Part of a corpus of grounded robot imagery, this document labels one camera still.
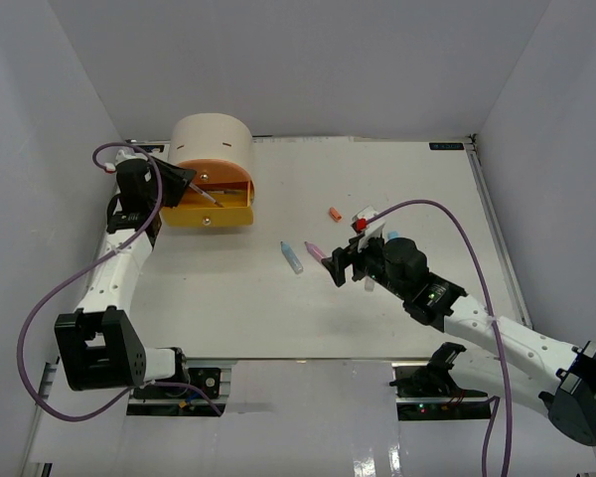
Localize blue highlighter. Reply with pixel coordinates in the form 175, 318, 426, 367
280, 241, 304, 274

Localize thin grey pen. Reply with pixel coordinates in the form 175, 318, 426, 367
188, 183, 224, 208

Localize yellow drawer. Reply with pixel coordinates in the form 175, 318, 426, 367
161, 182, 254, 228

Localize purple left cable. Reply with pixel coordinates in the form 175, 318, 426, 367
18, 142, 224, 422

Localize beige cylindrical drawer organizer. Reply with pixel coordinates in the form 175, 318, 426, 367
168, 113, 254, 183

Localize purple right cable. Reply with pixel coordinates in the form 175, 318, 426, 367
367, 199, 516, 477

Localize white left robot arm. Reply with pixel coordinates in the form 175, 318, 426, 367
54, 157, 196, 397

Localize orange pen cap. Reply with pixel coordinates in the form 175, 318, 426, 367
328, 207, 342, 223

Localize pink highlighter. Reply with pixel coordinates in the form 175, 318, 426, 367
304, 241, 327, 263

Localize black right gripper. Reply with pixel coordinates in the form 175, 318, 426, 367
322, 232, 409, 301

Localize orange top drawer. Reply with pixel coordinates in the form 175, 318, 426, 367
178, 159, 252, 185

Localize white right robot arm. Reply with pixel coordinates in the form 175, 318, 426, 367
321, 238, 596, 447

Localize purple cable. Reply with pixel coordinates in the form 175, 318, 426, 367
367, 199, 516, 477
18, 142, 224, 422

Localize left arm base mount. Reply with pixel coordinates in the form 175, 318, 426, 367
126, 365, 231, 417

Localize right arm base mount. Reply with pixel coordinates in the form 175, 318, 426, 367
389, 342, 492, 422

